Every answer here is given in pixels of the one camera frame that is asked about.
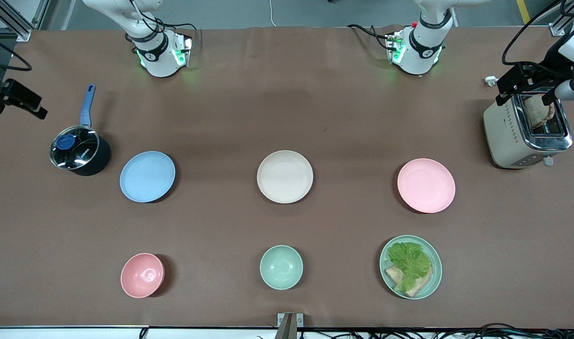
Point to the blue plate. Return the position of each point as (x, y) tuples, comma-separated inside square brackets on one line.
[(147, 176)]

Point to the aluminium frame profile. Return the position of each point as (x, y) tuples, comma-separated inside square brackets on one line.
[(567, 21), (14, 21)]

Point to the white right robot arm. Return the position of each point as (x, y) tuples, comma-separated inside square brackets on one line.
[(157, 59)]

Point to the bread slice under lettuce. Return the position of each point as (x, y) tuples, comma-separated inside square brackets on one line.
[(421, 285)]

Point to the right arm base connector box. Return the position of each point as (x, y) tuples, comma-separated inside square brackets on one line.
[(182, 49)]

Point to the green plate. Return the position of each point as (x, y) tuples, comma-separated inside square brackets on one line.
[(435, 282)]

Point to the silver toaster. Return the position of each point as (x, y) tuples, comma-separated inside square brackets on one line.
[(506, 134)]

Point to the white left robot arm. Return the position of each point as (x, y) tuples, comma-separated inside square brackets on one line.
[(421, 52)]

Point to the glass lid with blue knob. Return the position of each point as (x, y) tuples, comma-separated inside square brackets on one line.
[(74, 147)]

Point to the green bowl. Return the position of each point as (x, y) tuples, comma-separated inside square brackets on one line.
[(281, 267)]

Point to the pink bowl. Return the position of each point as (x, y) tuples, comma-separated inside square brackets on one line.
[(142, 275)]

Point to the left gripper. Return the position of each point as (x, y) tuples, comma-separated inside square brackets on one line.
[(540, 74)]

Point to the pink plate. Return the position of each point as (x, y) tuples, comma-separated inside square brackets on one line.
[(426, 185)]

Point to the white power plug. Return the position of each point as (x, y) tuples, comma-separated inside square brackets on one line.
[(490, 81)]

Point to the bread slice in toaster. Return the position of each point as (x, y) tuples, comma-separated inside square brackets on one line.
[(538, 112)]

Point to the beige plate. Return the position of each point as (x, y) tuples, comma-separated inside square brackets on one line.
[(285, 176)]

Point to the metal table bracket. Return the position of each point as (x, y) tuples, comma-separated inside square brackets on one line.
[(290, 325)]

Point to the green lettuce leaf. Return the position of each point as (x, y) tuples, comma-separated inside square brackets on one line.
[(409, 261)]

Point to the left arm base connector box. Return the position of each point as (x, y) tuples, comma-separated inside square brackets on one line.
[(394, 47)]

